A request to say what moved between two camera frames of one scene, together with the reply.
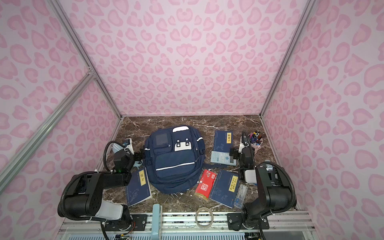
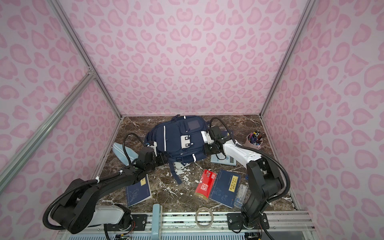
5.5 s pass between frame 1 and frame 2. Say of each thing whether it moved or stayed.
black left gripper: moved
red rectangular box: stayed
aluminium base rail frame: stayed
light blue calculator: stayed
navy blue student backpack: moved
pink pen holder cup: stayed
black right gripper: moved
